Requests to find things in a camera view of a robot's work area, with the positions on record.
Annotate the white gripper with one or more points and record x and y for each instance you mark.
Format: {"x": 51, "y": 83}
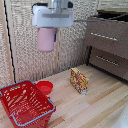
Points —
{"x": 53, "y": 18}

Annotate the pink mug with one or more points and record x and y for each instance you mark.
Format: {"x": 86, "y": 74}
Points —
{"x": 45, "y": 40}

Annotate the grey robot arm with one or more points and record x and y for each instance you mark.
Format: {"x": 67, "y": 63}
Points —
{"x": 60, "y": 3}

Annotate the red basket with blue rim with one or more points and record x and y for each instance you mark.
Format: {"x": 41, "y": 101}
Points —
{"x": 25, "y": 105}

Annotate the granola bars box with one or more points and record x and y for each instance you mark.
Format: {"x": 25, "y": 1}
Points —
{"x": 79, "y": 81}

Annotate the brown drawer cabinet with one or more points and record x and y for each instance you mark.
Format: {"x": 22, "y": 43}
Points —
{"x": 108, "y": 43}

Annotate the red bowl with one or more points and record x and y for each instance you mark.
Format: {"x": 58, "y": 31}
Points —
{"x": 44, "y": 87}

